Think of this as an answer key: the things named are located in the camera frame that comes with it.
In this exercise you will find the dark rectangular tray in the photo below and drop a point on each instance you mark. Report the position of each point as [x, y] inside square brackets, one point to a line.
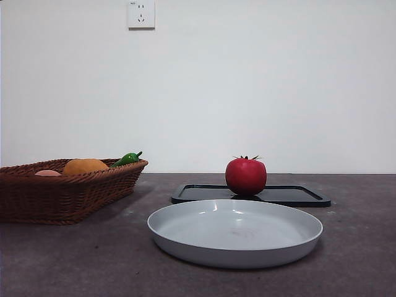
[294, 195]

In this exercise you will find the white wall socket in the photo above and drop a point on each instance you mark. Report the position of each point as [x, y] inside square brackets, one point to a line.
[141, 15]

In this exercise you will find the green pepper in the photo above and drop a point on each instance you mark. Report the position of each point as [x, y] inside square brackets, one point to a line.
[127, 159]

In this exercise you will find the red tomato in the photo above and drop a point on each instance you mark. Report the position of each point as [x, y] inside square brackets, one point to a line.
[246, 176]

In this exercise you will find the brown wicker basket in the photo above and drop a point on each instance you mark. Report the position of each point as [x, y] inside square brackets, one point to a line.
[62, 198]

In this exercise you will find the pink egg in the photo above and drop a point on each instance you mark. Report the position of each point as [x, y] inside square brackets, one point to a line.
[48, 173]

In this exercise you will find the white round plate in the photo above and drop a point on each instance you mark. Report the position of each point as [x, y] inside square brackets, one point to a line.
[235, 235]

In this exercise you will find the orange round fruit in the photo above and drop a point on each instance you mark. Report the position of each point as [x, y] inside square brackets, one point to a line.
[85, 167]

